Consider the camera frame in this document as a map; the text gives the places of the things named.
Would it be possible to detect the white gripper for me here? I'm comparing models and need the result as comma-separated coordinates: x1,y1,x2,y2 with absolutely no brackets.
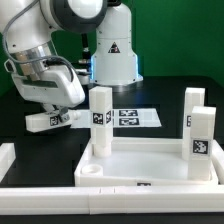
11,65,85,122

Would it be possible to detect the white desk top tray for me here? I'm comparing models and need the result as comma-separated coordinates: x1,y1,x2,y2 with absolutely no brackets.
74,137,219,187

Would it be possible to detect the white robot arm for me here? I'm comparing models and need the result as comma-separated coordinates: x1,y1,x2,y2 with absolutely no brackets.
0,0,143,123

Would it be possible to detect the white marker sheet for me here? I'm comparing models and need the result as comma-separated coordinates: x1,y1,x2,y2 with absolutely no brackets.
72,108,161,128

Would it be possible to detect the black cable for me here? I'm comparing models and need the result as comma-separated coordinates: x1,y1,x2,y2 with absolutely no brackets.
1,0,79,83

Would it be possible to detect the white left wall block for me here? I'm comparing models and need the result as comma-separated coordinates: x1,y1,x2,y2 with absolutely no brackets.
0,143,16,182

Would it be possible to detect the white wall block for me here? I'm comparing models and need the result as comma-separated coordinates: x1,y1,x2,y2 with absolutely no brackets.
212,140,224,185
0,143,16,182

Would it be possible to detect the white obstacle wall bar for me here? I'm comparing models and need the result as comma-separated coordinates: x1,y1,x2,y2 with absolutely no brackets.
0,185,224,215

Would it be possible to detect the white right wall block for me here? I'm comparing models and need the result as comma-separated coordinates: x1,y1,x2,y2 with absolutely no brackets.
212,140,224,185

